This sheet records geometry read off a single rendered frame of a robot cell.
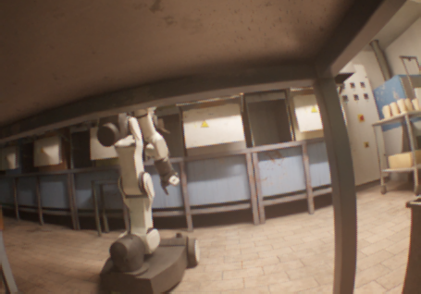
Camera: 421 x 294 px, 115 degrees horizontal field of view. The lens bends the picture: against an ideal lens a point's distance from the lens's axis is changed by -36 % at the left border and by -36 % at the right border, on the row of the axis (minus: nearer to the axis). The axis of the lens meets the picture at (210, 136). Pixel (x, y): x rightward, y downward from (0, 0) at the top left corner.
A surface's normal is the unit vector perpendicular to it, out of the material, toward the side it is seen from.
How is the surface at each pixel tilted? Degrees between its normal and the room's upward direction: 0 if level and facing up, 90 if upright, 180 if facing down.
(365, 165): 90
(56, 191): 90
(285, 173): 90
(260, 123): 90
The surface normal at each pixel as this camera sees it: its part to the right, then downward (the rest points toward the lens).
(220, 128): -0.10, -0.16
